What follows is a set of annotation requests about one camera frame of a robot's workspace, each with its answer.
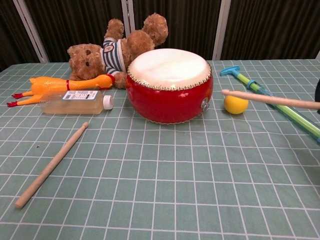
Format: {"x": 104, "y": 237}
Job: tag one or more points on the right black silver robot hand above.
{"x": 317, "y": 90}

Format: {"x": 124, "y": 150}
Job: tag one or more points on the wooden drumstick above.
{"x": 49, "y": 167}
{"x": 262, "y": 97}

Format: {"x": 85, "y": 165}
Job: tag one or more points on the red drum white skin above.
{"x": 170, "y": 100}

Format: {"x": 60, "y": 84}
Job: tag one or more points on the blue green water squirt toy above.
{"x": 252, "y": 83}

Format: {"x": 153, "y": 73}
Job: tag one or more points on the yellow ball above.
{"x": 236, "y": 107}

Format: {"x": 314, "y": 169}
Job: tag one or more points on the green checked tablecloth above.
{"x": 160, "y": 175}

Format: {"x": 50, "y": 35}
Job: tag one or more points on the brown teddy bear striped shirt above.
{"x": 85, "y": 62}

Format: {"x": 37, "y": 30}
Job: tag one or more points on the clear plastic bottle white cap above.
{"x": 75, "y": 107}

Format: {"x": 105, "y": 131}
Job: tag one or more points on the yellow rubber chicken toy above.
{"x": 50, "y": 85}

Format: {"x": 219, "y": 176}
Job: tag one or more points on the white metal frame post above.
{"x": 127, "y": 15}
{"x": 221, "y": 30}
{"x": 32, "y": 32}

